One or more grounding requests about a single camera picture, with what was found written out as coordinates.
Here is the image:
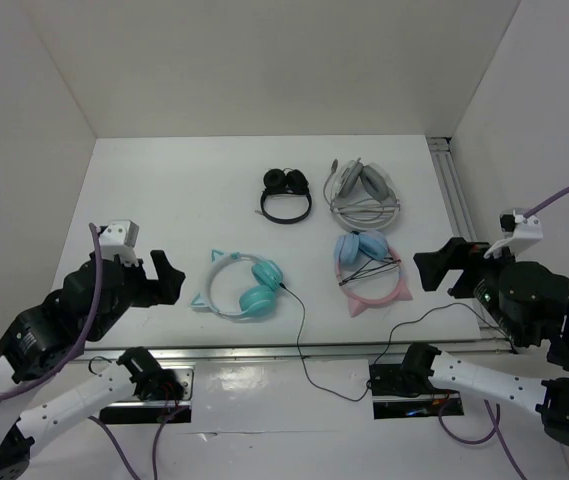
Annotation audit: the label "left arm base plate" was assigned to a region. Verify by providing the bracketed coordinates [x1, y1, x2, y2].
[98, 365, 195, 426]

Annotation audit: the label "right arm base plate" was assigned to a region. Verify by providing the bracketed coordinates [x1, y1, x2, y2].
[369, 364, 464, 420]

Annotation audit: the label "aluminium rail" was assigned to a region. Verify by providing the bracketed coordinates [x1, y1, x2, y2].
[71, 322, 518, 362]
[426, 135, 490, 301]

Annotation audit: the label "teal cat-ear headphones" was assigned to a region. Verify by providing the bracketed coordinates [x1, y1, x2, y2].
[190, 250, 284, 321]

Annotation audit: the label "pink blue cat-ear headphones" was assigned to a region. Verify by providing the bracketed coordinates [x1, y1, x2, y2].
[333, 230, 413, 318]

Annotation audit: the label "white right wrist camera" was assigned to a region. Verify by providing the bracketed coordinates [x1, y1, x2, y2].
[483, 209, 543, 259]

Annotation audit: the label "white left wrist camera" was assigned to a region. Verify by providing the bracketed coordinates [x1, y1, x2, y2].
[98, 220, 139, 267]

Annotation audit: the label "black headphone audio cable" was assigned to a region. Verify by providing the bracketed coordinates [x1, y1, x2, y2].
[279, 282, 481, 403]

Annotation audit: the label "white grey gaming headset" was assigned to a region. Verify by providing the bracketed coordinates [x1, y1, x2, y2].
[323, 158, 401, 232]

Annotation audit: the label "aluminium front rail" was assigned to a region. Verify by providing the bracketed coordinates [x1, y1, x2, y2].
[71, 322, 518, 362]

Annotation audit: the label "small black headphones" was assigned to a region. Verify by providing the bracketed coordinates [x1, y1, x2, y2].
[256, 168, 313, 225]

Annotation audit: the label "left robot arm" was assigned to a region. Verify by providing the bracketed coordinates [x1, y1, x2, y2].
[0, 250, 186, 479]

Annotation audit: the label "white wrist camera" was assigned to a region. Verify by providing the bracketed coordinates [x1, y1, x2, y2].
[98, 220, 139, 267]
[483, 209, 543, 259]

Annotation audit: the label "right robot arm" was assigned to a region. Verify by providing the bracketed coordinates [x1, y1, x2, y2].
[400, 238, 569, 447]

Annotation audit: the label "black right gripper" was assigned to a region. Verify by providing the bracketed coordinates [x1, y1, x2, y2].
[408, 232, 525, 343]

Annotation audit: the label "aluminium rail at right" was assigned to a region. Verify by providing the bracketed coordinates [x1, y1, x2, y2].
[426, 135, 490, 301]

